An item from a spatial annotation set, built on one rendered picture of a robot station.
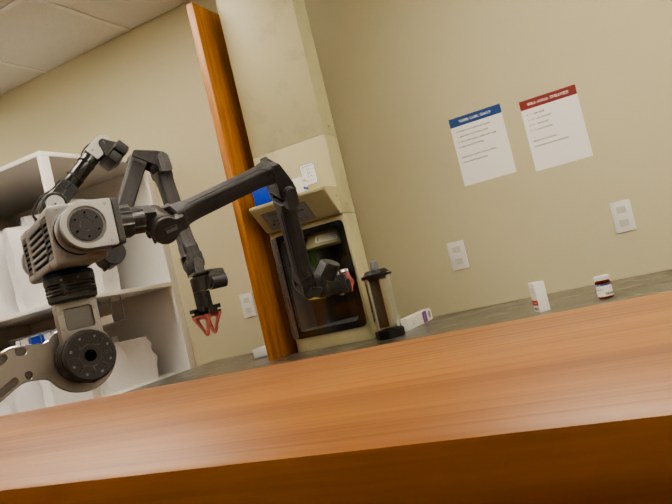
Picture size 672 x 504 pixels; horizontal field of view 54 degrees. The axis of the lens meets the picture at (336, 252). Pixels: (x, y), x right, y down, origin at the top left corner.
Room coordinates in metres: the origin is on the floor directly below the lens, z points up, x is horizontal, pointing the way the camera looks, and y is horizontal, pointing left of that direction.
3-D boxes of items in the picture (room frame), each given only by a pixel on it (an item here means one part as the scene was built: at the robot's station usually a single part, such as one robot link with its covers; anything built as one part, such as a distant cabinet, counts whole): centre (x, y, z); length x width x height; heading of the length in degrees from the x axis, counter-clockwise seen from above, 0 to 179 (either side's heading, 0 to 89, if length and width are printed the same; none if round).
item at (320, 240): (2.47, 0.09, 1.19); 0.30 x 0.01 x 0.40; 64
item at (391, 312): (2.31, -0.12, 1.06); 0.11 x 0.11 x 0.21
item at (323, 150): (2.59, 0.03, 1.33); 0.32 x 0.25 x 0.77; 65
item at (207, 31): (2.72, 0.22, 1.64); 0.49 x 0.03 x 1.40; 155
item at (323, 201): (2.43, 0.11, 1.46); 0.32 x 0.11 x 0.10; 65
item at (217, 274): (2.34, 0.46, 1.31); 0.11 x 0.09 x 0.12; 125
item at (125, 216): (1.71, 0.51, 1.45); 0.09 x 0.08 x 0.12; 35
